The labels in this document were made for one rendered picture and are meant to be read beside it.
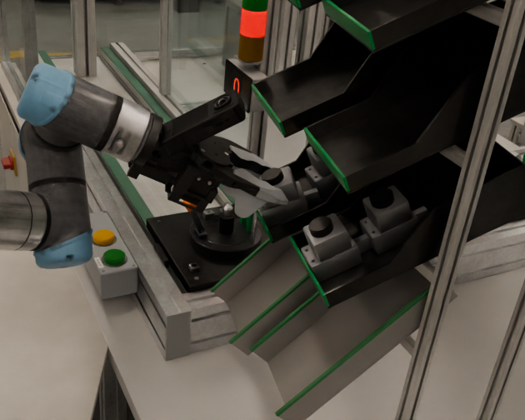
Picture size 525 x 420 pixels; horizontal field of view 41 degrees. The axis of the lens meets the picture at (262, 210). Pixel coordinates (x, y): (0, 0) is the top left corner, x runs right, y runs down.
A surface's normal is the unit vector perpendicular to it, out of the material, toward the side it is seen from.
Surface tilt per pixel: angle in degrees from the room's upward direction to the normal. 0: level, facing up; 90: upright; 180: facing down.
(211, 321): 90
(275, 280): 45
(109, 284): 90
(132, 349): 0
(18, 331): 0
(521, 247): 90
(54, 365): 0
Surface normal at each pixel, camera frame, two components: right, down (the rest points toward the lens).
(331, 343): -0.61, -0.56
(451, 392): 0.09, -0.86
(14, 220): 0.82, 0.02
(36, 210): 0.79, -0.32
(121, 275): 0.44, 0.49
